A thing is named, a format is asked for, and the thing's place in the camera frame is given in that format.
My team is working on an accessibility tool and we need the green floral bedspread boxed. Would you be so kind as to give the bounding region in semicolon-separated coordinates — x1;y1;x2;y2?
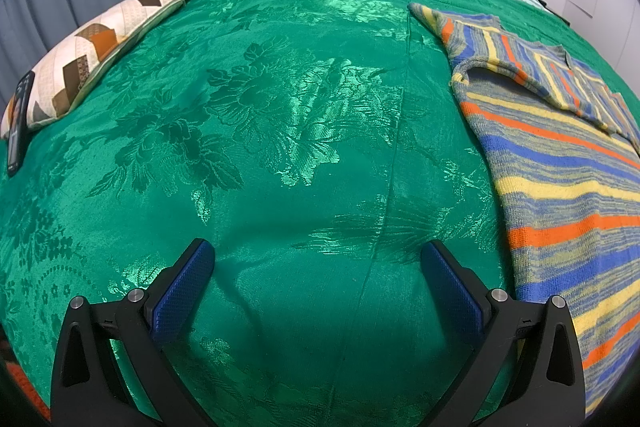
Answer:
0;0;640;427

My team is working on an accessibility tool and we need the black remote control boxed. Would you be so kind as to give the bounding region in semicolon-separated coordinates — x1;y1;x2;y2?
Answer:
6;71;37;178

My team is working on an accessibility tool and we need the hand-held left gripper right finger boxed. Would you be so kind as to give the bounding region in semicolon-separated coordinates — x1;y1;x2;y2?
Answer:
420;240;586;427

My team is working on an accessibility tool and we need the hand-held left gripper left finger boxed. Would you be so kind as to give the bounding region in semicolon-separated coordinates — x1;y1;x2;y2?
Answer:
50;238;217;427

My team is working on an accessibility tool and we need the striped knitted sweater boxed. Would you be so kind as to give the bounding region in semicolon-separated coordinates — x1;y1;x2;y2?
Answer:
407;2;640;418

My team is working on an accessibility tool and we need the orange fuzzy blanket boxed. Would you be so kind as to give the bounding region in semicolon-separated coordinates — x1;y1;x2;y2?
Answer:
2;357;51;423

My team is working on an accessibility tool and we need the patchwork pillow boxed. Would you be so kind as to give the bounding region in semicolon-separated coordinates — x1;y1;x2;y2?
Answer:
0;0;190;140

